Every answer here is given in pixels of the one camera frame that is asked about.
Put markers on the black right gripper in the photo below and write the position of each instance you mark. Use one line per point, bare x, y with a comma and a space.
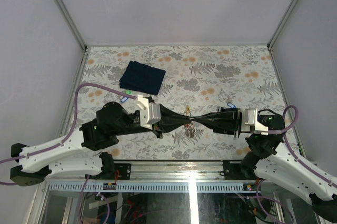
226, 120

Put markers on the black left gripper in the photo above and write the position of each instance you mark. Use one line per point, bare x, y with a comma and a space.
170, 120

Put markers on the key with blue tag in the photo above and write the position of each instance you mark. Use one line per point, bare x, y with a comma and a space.
231, 105

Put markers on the metal keyring with yellow grip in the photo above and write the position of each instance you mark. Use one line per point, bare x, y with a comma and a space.
189, 125

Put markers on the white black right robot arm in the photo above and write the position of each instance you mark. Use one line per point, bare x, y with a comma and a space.
272, 158

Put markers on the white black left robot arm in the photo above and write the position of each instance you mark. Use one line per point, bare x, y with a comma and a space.
82, 152

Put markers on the floral patterned table mat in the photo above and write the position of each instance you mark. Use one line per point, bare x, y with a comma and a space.
198, 80

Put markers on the small blue key tag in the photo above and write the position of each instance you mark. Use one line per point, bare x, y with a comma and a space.
124, 99

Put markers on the key with green tag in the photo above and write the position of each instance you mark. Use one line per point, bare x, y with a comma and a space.
128, 92

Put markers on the dark navy folded cloth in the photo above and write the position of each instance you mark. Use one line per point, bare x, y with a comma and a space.
142, 78

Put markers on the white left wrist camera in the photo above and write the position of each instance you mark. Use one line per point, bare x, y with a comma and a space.
149, 111

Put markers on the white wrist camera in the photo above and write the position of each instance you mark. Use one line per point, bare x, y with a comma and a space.
250, 123
149, 111

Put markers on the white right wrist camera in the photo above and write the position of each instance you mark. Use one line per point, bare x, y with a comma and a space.
250, 123

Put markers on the aluminium front rail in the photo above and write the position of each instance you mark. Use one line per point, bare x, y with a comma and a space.
154, 171

